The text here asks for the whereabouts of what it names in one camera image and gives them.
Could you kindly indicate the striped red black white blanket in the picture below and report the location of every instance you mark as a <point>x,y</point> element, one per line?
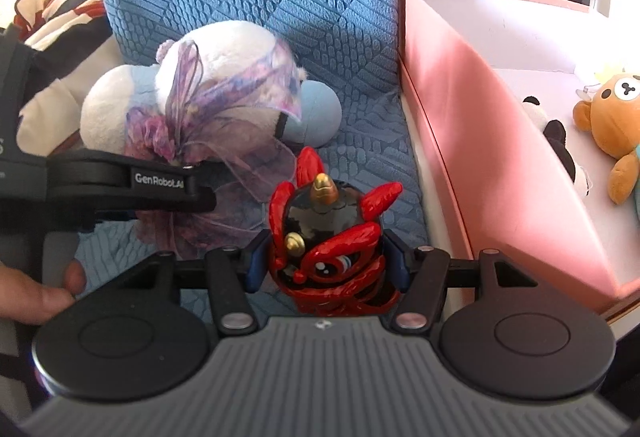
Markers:
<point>65,22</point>

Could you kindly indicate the person's left hand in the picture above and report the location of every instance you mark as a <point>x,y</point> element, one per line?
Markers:
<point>30,299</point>

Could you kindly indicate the brown bear plush toy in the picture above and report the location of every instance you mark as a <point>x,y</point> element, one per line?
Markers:
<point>610,127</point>

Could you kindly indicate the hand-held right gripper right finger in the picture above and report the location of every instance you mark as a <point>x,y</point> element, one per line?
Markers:
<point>396,267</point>

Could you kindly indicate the pink cardboard box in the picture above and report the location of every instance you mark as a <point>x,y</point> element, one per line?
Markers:
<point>450,92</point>

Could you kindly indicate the white and blue plush toy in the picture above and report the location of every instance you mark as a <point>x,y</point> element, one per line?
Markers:
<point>230,52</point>

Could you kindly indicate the red and black lion figurine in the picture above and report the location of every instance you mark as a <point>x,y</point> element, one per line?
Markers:
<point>325,217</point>

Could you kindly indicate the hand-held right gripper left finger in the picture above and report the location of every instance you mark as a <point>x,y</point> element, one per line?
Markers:
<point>255,262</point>

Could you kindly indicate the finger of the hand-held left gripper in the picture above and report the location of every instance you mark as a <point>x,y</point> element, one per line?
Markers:
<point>100,182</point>

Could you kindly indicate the small panda plush toy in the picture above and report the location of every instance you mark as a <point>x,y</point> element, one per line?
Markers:
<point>555,132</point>

